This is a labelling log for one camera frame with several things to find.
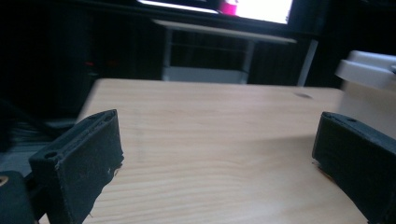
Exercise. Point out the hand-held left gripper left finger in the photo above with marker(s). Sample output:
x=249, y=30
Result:
x=77, y=161

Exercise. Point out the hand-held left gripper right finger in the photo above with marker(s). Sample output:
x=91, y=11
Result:
x=358, y=158

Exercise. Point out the white plastic storage box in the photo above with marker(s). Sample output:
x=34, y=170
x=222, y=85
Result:
x=369, y=109

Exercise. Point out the bright monitor screen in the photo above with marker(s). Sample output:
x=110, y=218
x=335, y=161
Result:
x=264, y=9

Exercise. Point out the white desk frame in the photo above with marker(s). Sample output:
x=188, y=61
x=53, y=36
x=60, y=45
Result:
x=205, y=74

